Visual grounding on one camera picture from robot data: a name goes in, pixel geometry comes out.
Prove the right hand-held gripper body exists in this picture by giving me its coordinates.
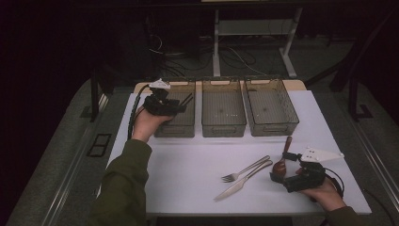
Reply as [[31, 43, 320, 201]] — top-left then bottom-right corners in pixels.
[[283, 146, 345, 193]]

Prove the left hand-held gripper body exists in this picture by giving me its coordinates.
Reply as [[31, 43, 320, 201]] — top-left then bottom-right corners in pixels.
[[143, 78, 182, 117]]

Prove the brown wooden spoon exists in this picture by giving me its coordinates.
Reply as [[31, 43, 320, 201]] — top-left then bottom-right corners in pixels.
[[271, 136, 294, 177]]

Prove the smoky transparent plastic bin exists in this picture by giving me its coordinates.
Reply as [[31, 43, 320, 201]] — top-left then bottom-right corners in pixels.
[[244, 77, 300, 137], [200, 78, 247, 138], [153, 79, 197, 138]]

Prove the silver metal fork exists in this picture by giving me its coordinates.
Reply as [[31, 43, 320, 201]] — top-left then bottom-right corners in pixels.
[[220, 154, 271, 184]]

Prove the silver metal knife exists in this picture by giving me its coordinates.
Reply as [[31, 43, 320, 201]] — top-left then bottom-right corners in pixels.
[[214, 159, 274, 202]]

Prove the person's right hand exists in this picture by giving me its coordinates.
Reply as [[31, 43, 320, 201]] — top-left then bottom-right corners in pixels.
[[295, 168, 346, 212]]

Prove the person's left hand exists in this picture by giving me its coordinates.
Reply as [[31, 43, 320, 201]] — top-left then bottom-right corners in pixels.
[[131, 105, 174, 143]]

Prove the black metal stand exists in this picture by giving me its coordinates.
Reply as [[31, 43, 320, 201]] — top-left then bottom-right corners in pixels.
[[304, 10, 399, 122]]

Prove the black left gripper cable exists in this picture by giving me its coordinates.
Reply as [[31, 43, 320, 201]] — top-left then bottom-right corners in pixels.
[[126, 83, 152, 140]]

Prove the tangle of floor cables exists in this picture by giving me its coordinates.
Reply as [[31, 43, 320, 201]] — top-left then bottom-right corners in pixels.
[[147, 32, 267, 78]]

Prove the black floor outlet frame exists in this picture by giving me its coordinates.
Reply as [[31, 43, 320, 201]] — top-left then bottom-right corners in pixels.
[[86, 133, 113, 158]]

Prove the black floor cable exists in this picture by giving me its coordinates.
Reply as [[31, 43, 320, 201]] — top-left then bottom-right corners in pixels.
[[361, 187, 397, 226]]

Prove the white metal desk frame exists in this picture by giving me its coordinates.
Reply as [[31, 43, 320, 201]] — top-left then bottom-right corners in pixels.
[[212, 8, 304, 79]]

